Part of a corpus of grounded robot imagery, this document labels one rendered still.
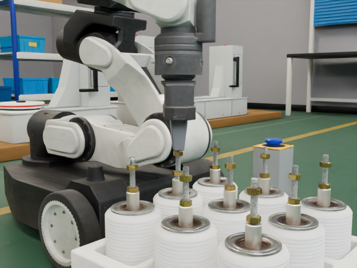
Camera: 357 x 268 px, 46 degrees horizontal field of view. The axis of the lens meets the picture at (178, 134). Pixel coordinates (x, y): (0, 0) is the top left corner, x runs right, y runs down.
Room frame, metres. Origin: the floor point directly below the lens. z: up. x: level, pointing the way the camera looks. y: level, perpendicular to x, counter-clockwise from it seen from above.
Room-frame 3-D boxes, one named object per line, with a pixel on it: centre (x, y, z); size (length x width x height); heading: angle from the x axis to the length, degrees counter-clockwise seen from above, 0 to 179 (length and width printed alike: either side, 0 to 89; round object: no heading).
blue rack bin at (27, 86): (5.61, 2.05, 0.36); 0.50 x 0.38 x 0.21; 51
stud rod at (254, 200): (0.53, -0.10, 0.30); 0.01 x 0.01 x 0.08
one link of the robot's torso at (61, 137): (1.36, 0.31, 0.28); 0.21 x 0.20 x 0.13; 49
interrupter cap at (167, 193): (0.78, 0.00, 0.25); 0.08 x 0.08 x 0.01
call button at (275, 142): (0.97, -0.22, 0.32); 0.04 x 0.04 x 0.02
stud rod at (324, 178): (0.71, -0.26, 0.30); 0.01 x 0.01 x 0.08
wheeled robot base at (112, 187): (1.34, 0.28, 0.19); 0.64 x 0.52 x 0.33; 49
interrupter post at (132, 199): (0.69, 0.08, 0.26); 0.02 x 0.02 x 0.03
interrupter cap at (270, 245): (0.53, -0.10, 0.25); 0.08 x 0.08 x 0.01
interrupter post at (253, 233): (0.53, -0.10, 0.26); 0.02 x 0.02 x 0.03
